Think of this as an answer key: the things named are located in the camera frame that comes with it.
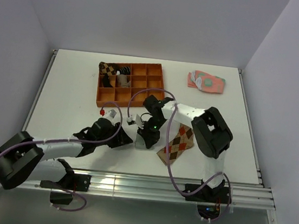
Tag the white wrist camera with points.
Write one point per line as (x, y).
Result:
(109, 115)
(135, 119)

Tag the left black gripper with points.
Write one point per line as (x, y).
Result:
(121, 139)

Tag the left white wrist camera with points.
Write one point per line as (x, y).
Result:
(109, 115)

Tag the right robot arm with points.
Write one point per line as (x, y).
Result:
(211, 132)

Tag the beige rolled sock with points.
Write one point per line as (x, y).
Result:
(123, 81)

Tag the grey ankle sock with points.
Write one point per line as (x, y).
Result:
(139, 143)

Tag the brown checkered rolled sock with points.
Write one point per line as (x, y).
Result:
(108, 68)

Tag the aluminium front rail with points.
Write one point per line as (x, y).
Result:
(161, 189)

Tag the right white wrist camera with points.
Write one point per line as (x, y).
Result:
(135, 119)

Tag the argyle beige orange sock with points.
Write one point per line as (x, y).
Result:
(180, 143)

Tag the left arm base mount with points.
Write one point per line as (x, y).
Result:
(81, 181)

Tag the black white striped sock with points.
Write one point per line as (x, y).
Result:
(123, 70)

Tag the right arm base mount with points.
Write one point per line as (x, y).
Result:
(210, 195)

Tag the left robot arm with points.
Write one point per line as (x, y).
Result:
(22, 158)

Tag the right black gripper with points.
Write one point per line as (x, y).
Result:
(150, 138)

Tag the black sock in tray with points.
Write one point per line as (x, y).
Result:
(106, 81)

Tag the orange compartment tray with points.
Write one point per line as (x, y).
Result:
(146, 79)

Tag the pink green sock pair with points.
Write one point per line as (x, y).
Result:
(205, 82)

